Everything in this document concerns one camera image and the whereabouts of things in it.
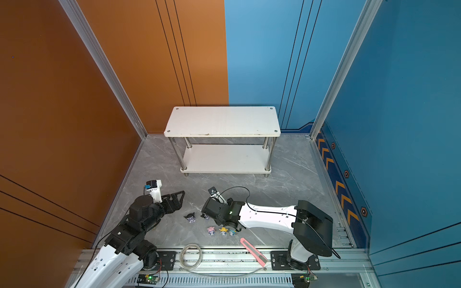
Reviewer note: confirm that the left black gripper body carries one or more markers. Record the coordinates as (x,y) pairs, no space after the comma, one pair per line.
(166,206)

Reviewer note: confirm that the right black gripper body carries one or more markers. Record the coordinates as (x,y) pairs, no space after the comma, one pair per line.
(218,222)

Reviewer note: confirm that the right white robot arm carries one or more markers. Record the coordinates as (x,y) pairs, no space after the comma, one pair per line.
(311,228)

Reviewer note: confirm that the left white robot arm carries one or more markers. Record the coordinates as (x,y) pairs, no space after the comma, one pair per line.
(125,251)

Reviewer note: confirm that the yellow small figurine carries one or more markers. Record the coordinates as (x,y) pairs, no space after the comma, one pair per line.
(223,231)

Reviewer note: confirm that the pink small figurine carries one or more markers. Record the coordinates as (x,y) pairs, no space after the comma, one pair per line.
(211,230)

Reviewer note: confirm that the clear coiled tube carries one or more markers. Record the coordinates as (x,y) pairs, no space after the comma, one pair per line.
(219,262)

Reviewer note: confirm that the pink utility knife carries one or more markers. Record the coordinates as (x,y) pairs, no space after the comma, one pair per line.
(259,257)

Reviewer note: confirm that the white two-tier shelf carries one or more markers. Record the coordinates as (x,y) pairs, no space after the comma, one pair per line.
(242,122)

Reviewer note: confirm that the left green circuit board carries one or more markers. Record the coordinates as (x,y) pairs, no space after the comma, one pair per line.
(147,279)

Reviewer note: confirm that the green circuit board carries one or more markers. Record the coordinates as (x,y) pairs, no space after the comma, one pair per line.
(303,280)
(147,279)

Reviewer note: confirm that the right green circuit board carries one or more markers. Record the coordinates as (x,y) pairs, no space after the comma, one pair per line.
(303,280)

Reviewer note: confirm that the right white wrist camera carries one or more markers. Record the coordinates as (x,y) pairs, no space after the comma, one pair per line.
(215,194)

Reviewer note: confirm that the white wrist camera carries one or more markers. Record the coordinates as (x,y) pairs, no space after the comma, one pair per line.
(152,188)
(215,194)

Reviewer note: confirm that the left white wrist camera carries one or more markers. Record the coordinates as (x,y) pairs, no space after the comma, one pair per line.
(152,188)

